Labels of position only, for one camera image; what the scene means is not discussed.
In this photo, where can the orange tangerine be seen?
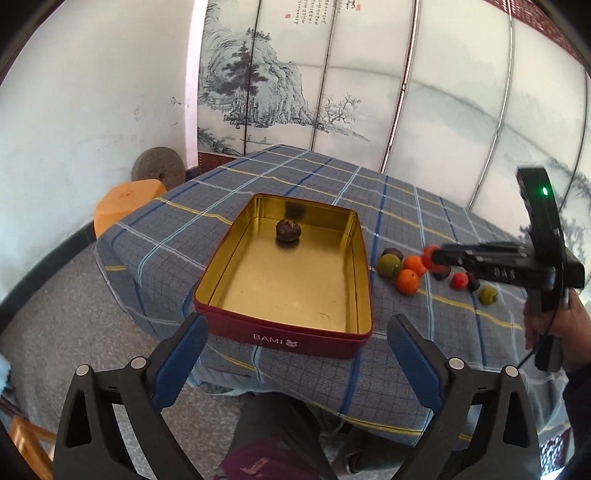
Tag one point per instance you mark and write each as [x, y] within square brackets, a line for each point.
[407, 282]
[415, 264]

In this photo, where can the orange stool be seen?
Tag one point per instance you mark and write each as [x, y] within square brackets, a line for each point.
[122, 200]

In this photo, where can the red gold tin box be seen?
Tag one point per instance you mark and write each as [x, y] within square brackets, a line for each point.
[310, 296]

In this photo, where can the person's right hand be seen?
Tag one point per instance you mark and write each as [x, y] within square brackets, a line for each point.
[571, 325]

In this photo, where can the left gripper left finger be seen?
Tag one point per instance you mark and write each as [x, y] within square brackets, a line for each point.
[89, 444]

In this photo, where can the painted folding screen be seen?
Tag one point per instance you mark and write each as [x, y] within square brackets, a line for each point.
[449, 96]

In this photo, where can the wooden chair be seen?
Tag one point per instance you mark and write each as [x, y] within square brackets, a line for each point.
[35, 444]

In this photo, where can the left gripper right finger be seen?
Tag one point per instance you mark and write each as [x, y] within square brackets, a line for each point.
[482, 425]

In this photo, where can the round grey millstone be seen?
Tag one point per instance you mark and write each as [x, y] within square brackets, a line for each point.
[162, 164]

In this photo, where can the small red tomato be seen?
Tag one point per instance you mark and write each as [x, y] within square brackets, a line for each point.
[460, 281]

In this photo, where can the dark brown fruit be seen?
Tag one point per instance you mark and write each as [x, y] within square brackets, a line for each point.
[441, 275]
[474, 283]
[287, 230]
[393, 251]

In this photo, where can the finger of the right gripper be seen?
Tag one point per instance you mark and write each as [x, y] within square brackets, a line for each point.
[486, 249]
[489, 270]

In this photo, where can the small green fruit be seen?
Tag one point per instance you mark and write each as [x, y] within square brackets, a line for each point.
[488, 295]

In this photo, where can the dark brown fruit in tin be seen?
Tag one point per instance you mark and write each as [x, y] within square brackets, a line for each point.
[287, 230]

